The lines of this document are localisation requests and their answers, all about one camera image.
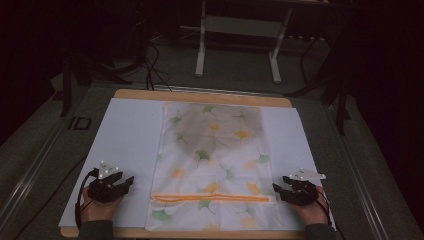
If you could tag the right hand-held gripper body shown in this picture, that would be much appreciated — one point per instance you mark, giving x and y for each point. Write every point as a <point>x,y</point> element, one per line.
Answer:
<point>301,191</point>

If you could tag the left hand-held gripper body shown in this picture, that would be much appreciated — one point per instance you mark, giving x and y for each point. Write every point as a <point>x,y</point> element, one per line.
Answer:
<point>103,191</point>

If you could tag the floral zippered laundry bag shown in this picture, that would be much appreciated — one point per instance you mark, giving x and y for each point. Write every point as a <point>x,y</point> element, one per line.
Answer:
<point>213,173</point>

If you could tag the person's left hand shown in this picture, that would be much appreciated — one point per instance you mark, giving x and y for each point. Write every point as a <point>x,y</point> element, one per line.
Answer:
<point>100,210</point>

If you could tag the person's right hand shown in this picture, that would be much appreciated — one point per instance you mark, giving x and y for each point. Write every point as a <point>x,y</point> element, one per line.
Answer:
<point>311,211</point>

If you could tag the white board mat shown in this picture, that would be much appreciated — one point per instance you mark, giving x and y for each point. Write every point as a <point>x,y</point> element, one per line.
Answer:
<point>133,133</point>

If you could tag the grey cloth inside bag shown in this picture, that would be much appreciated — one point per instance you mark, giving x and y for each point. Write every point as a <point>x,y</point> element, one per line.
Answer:
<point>216,128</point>

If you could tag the black stand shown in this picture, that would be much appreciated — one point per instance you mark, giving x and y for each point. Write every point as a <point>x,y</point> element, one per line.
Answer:
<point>68,86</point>
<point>336,83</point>

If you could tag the wooden table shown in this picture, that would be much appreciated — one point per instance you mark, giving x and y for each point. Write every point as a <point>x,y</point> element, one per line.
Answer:
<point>200,97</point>

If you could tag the aluminium rail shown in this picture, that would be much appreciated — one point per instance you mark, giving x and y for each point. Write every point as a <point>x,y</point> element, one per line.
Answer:
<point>360,180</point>
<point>30,180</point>

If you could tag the white metal stand frame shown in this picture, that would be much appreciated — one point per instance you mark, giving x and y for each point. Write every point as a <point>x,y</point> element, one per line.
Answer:
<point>240,28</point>

